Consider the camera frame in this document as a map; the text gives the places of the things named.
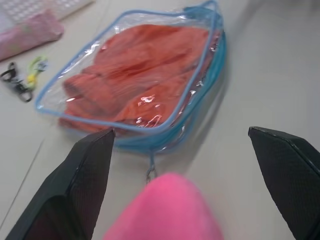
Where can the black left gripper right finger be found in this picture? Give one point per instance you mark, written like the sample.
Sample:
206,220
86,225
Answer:
290,175

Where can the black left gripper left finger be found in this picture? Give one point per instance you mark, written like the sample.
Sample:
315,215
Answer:
75,190

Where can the clear blue-trimmed plastic pouch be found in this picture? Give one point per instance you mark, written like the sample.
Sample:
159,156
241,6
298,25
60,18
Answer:
140,82

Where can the orange cloth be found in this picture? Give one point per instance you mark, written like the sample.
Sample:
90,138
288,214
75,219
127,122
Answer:
140,75

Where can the pale pink cloth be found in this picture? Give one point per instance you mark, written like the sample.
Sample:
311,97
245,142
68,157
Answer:
27,35

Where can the black carabiner clip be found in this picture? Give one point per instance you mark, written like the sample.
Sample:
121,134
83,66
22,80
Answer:
16,83

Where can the yellow green carabiner clip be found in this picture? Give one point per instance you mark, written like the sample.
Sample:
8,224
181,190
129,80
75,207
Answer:
35,70

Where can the white keyboard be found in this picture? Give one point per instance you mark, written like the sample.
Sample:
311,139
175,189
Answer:
32,7

